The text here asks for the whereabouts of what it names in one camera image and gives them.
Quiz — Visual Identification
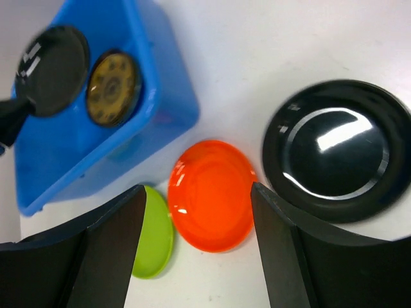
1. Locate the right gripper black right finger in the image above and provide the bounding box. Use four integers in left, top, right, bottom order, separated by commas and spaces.
251, 183, 410, 307

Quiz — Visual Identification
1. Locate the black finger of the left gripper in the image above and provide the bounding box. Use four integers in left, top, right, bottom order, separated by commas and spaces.
1, 98, 32, 148

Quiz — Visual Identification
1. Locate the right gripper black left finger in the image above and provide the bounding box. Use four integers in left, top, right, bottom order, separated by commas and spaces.
1, 185, 146, 307

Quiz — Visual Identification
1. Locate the black plate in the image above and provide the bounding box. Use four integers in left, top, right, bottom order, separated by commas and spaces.
262, 80, 410, 223
14, 25, 90, 117

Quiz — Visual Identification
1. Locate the yellow patterned plate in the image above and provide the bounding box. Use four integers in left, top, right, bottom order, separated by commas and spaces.
85, 49, 144, 128

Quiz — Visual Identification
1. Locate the blue plastic bin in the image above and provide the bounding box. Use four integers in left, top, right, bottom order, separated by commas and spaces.
14, 1, 199, 216

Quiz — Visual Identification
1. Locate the green plate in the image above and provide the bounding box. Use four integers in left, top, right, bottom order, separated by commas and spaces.
132, 185, 175, 279

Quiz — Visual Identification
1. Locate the orange plate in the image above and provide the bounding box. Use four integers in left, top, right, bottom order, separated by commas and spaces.
168, 140, 258, 253

